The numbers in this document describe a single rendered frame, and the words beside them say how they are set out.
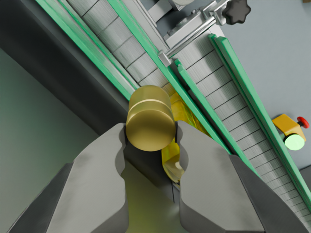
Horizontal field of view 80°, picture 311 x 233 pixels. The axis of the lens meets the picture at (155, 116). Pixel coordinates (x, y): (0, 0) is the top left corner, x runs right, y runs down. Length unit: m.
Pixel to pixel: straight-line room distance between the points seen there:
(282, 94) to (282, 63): 0.09
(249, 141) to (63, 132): 0.42
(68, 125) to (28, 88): 0.07
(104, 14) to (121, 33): 0.04
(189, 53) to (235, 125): 0.20
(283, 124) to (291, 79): 0.13
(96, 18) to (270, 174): 0.57
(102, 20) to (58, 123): 0.20
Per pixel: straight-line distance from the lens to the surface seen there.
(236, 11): 0.26
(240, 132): 0.50
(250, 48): 0.57
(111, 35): 0.38
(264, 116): 0.39
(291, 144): 0.63
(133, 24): 0.29
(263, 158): 0.58
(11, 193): 0.23
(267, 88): 0.63
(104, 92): 0.53
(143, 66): 0.39
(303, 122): 0.68
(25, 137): 0.26
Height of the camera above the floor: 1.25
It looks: 61 degrees down
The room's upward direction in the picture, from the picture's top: 178 degrees clockwise
